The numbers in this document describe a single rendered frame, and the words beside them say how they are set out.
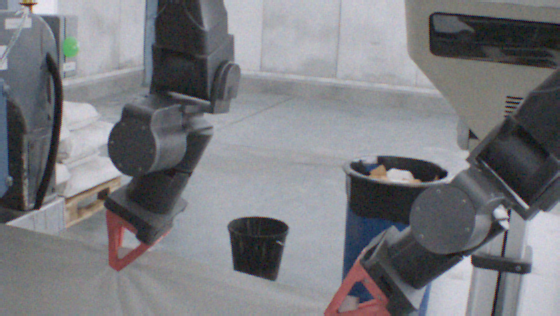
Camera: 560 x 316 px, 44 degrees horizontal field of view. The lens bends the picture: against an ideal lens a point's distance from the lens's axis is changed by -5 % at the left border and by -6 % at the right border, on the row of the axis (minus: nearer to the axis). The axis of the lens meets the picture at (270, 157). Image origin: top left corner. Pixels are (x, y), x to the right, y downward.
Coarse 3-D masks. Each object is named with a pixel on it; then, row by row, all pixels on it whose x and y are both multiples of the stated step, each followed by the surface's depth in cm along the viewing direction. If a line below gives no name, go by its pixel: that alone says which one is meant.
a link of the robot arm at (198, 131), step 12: (192, 120) 74; (204, 120) 76; (192, 132) 73; (204, 132) 74; (192, 144) 74; (204, 144) 75; (192, 156) 75; (168, 168) 76; (180, 168) 75; (192, 168) 76
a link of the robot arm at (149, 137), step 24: (216, 72) 72; (240, 72) 74; (168, 96) 74; (216, 96) 72; (120, 120) 67; (144, 120) 66; (168, 120) 69; (120, 144) 68; (144, 144) 67; (168, 144) 68; (120, 168) 68; (144, 168) 67
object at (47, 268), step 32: (0, 224) 86; (0, 256) 87; (32, 256) 85; (64, 256) 83; (96, 256) 82; (160, 256) 80; (0, 288) 88; (32, 288) 86; (64, 288) 84; (96, 288) 83; (128, 288) 82; (160, 288) 81; (192, 288) 79; (224, 288) 77; (256, 288) 75; (288, 288) 73
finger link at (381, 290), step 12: (372, 240) 72; (372, 252) 69; (360, 264) 67; (348, 276) 68; (360, 276) 67; (372, 276) 67; (348, 288) 69; (372, 288) 68; (384, 288) 67; (336, 300) 70; (384, 300) 67; (324, 312) 71; (336, 312) 71; (348, 312) 70; (360, 312) 69; (372, 312) 68; (384, 312) 67
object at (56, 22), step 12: (48, 24) 97; (60, 24) 96; (72, 24) 99; (60, 36) 97; (72, 36) 99; (60, 48) 97; (60, 60) 97; (72, 60) 100; (60, 72) 98; (72, 72) 101
